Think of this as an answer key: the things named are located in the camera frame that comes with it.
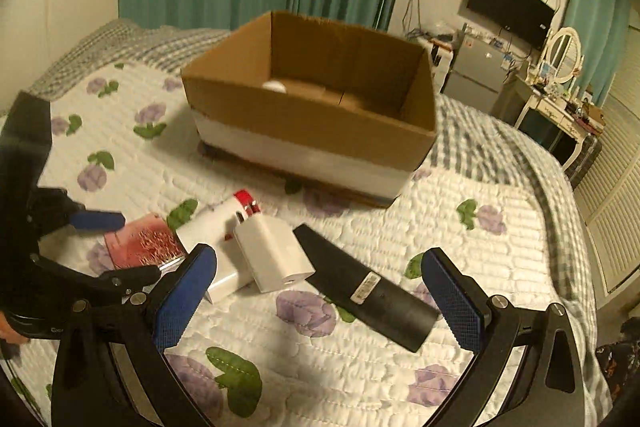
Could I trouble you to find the white oval mirror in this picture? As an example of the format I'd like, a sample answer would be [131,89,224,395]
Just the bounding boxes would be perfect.
[544,27,584,84]

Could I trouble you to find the brown cardboard box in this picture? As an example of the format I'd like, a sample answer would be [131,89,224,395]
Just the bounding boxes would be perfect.
[180,10,438,208]

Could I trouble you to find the black wall television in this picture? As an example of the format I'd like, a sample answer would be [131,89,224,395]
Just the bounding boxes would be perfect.
[466,0,557,51]

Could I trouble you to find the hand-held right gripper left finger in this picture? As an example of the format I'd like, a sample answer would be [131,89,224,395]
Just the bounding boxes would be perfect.
[52,243,218,427]

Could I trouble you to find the small grey fridge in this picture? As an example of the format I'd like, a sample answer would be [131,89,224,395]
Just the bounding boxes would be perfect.
[442,31,507,114]

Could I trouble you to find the white louvered closet doors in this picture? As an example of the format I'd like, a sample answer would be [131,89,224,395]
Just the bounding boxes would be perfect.
[572,57,640,295]

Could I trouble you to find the dark floral cloth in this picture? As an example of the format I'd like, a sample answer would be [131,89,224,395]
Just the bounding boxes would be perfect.
[594,321,640,410]

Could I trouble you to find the large white power adapter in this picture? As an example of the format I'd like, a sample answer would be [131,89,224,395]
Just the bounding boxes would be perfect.
[175,197,254,306]

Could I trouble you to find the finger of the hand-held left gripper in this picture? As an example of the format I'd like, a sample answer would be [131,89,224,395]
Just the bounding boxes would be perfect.
[31,254,162,294]
[30,188,127,238]

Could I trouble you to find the grey checked bed sheet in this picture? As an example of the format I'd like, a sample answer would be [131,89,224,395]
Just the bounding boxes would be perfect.
[25,19,613,413]

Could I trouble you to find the small white charger plug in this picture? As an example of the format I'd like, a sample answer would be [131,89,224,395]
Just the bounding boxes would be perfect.
[233,213,317,294]

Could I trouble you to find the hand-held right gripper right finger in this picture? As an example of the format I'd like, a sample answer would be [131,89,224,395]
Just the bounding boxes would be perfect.
[421,247,587,427]

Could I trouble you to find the narrow green curtain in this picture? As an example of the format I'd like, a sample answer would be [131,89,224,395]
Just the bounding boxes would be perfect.
[564,0,635,105]

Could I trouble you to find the hanging wall cables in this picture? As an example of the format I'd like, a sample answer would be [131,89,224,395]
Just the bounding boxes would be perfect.
[402,0,423,38]

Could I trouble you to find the small red white item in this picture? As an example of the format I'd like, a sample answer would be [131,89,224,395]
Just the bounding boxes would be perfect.
[234,189,262,219]

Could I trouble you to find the person's left hand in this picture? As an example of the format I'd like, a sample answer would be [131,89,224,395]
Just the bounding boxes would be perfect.
[0,312,21,344]

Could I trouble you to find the white dressing table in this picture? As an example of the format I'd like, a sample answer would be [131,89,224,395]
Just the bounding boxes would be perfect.
[514,74,603,172]

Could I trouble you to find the white floral quilt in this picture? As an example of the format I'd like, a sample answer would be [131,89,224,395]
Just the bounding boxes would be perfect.
[0,59,601,427]

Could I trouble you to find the pink pin brush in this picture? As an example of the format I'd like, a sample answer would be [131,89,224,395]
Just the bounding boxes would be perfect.
[104,213,188,270]

